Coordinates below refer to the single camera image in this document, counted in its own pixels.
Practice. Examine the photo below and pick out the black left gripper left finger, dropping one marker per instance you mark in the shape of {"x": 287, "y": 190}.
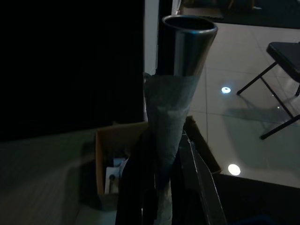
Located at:
{"x": 136, "y": 187}

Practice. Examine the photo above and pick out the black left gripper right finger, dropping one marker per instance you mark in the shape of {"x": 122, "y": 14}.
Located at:
{"x": 187, "y": 187}

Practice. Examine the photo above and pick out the open cardboard trash box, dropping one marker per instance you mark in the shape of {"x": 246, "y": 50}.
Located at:
{"x": 110, "y": 150}

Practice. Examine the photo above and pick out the black folding chair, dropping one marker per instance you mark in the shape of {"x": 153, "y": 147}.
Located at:
{"x": 284, "y": 52}

